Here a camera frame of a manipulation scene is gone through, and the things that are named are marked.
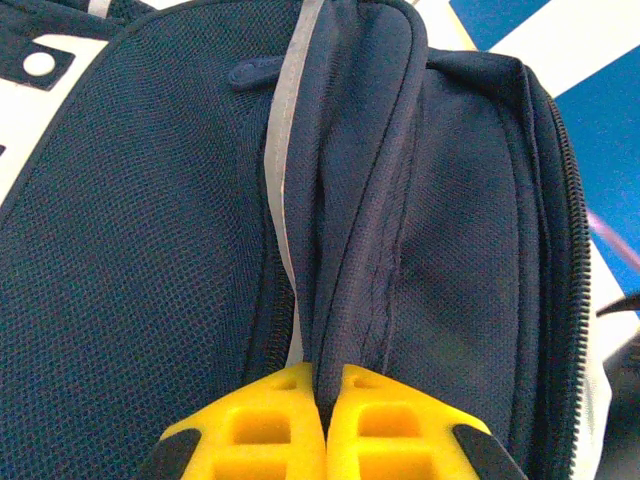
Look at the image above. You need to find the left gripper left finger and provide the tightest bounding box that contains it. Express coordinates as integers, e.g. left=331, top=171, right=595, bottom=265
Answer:
left=144, top=362, right=327, bottom=480

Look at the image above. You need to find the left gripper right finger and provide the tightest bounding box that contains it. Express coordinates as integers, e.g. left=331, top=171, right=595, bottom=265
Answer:
left=326, top=363, right=526, bottom=480

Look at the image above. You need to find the navy blue backpack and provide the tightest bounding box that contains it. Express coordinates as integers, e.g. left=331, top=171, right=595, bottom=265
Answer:
left=0, top=0, right=614, bottom=480

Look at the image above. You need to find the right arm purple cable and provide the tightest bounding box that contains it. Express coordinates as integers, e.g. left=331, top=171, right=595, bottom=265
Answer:
left=584, top=208, right=640, bottom=269

